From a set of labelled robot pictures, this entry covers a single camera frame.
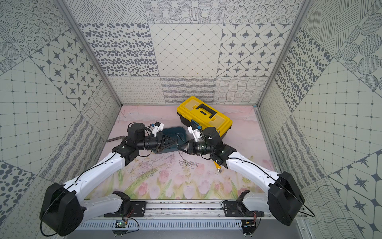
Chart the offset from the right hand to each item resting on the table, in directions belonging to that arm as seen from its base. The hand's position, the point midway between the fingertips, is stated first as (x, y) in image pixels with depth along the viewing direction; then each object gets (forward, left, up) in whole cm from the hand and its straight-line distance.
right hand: (179, 149), depth 72 cm
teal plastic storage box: (+6, +4, +1) cm, 7 cm away
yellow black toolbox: (+31, -7, -4) cm, 33 cm away
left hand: (+4, +1, +4) cm, 6 cm away
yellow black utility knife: (0, -21, -22) cm, 30 cm away
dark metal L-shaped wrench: (+19, +48, -20) cm, 56 cm away
